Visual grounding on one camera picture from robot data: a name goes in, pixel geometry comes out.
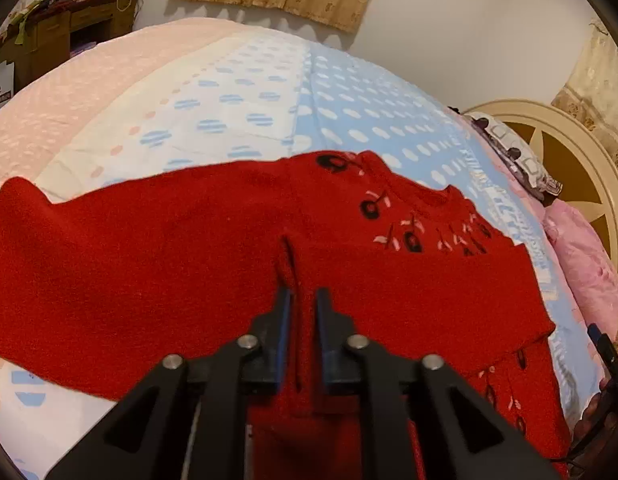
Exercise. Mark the pink pillow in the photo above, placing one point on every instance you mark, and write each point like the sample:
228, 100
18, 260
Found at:
584, 260

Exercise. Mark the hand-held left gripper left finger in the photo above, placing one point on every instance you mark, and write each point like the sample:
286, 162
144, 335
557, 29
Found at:
283, 320

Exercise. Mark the green cloth pile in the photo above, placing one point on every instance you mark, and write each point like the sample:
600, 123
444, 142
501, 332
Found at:
36, 7

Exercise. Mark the brown wooden desk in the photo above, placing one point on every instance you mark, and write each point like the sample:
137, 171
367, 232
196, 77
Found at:
44, 45

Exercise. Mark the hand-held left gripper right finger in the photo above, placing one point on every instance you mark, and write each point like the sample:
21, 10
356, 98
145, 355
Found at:
325, 325

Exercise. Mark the red knitted sweater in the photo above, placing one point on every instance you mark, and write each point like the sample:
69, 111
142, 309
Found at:
164, 270

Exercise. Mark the cream wooden headboard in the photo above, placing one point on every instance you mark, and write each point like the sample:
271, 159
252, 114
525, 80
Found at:
564, 145

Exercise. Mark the black white patterned pillow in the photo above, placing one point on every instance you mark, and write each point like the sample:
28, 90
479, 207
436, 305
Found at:
519, 160

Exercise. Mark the bed with dotted sheet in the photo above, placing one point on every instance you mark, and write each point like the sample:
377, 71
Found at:
339, 95

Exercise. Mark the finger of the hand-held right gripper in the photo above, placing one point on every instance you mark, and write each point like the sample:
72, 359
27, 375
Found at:
601, 345

